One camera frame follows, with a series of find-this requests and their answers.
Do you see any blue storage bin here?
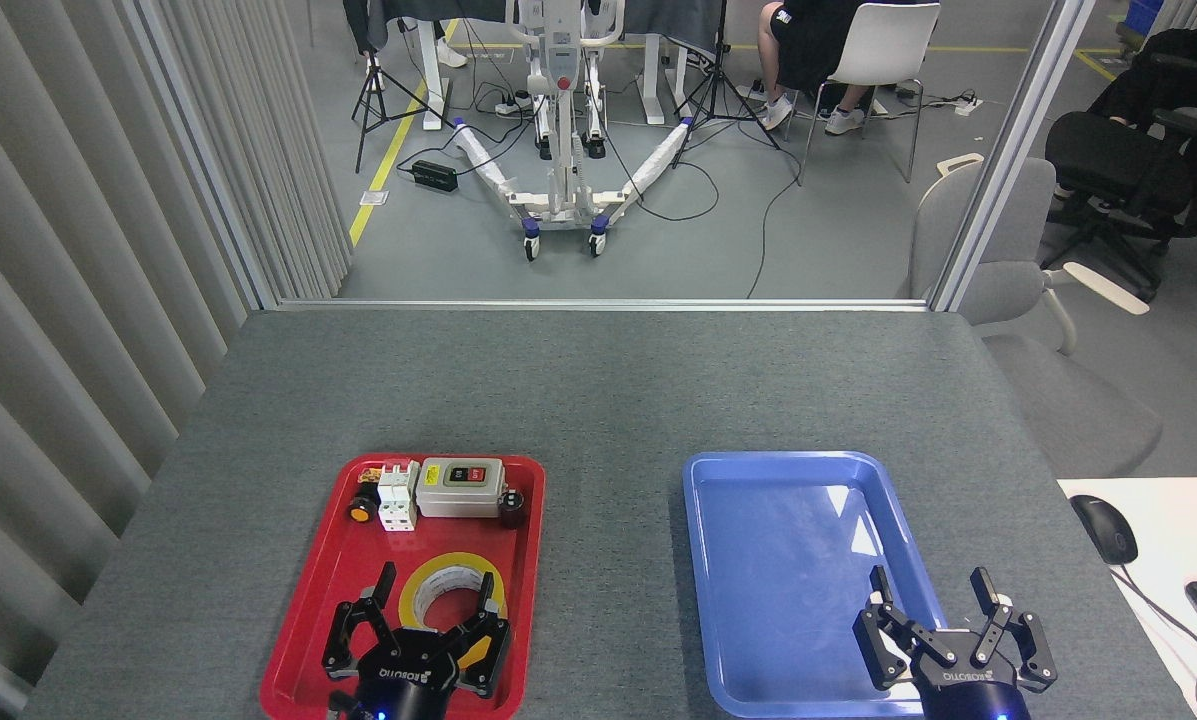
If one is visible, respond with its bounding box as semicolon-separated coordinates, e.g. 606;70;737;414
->
1123;0;1166;41

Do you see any person on white chair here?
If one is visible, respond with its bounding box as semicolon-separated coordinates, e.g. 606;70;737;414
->
755;0;944;136

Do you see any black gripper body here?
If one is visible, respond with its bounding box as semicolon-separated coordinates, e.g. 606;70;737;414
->
356;632;459;720
913;660;1031;720

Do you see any grey switch box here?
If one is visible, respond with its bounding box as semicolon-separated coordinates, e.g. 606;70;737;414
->
416;457;509;519

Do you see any black office chair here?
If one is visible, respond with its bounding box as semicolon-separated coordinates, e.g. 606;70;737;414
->
1043;55;1197;301

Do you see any silver frame post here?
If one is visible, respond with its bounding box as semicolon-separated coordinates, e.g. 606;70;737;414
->
928;0;1099;313

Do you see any white plastic chair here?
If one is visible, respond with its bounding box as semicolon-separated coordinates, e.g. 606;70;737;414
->
796;2;942;186

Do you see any red plastic tray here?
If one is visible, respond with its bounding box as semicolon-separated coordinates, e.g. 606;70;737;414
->
260;454;547;720

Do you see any black tripod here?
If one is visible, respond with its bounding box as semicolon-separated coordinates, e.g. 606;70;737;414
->
671;0;784;169
351;20;456;174

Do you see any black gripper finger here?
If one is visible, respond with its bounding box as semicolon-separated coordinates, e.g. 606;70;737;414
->
321;562;398;677
970;567;1059;694
853;567;957;691
446;575;511;698

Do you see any white circuit breaker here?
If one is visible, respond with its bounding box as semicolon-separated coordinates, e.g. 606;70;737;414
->
376;460;421;532

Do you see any black floor cable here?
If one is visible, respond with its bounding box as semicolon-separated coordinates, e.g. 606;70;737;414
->
746;150;804;299

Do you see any black mouse cable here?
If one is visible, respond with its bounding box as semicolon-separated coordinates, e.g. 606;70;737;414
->
1118;560;1197;671

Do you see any grey office chair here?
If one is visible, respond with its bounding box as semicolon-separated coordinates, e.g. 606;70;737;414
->
908;155;1164;479

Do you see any person in black chair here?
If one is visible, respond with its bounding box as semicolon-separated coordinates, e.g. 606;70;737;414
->
1088;25;1197;131

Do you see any white wheeled stand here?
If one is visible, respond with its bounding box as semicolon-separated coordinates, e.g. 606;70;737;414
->
453;0;694;263

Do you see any white side desk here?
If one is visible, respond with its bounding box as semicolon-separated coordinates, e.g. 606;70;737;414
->
1058;477;1197;720

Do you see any black computer mouse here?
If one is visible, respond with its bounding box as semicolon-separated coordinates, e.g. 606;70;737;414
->
1071;494;1139;566

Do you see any yellow tape roll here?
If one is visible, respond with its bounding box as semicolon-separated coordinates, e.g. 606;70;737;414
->
399;552;509;669

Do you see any blue plastic tray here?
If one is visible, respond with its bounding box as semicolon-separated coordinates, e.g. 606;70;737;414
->
682;450;971;719

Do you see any white desk leg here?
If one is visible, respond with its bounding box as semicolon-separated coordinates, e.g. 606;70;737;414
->
413;18;454;131
636;35;694;126

